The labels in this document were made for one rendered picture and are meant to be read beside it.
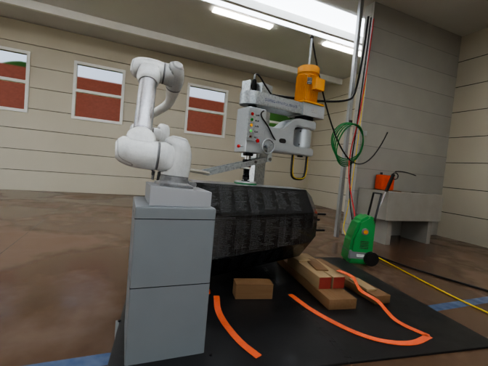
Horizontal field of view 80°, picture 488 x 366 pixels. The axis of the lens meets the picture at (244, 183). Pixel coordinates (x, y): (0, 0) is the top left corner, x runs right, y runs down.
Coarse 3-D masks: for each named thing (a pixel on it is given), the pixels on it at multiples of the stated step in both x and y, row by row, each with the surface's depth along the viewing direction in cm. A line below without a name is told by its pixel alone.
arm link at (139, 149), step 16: (144, 64) 174; (160, 64) 179; (144, 80) 172; (160, 80) 182; (144, 96) 166; (144, 112) 161; (144, 128) 154; (128, 144) 146; (144, 144) 149; (128, 160) 148; (144, 160) 149
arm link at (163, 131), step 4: (160, 124) 226; (164, 124) 226; (156, 128) 225; (160, 128) 224; (164, 128) 225; (168, 128) 228; (156, 132) 223; (160, 132) 224; (164, 132) 225; (168, 132) 228; (156, 136) 223; (160, 136) 224; (164, 136) 225; (168, 136) 228; (156, 140) 225; (160, 140) 225; (164, 140) 226
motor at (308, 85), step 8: (304, 72) 300; (312, 72) 299; (296, 80) 308; (304, 80) 300; (312, 80) 298; (320, 80) 296; (296, 88) 307; (304, 88) 299; (312, 88) 297; (320, 88) 297; (296, 96) 305; (304, 96) 301; (312, 96) 301; (320, 104) 303
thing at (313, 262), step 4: (296, 256) 281; (300, 256) 282; (296, 260) 273; (300, 260) 271; (304, 260) 272; (308, 260) 273; (312, 260) 275; (316, 260) 276; (312, 264) 262; (316, 264) 263; (320, 264) 264; (316, 268) 253; (320, 268) 254; (324, 268) 255
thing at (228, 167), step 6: (240, 162) 282; (246, 162) 272; (252, 162) 275; (258, 162) 279; (264, 162) 283; (210, 168) 266; (216, 168) 257; (222, 168) 260; (228, 168) 263; (234, 168) 266; (204, 174) 260; (210, 174) 254
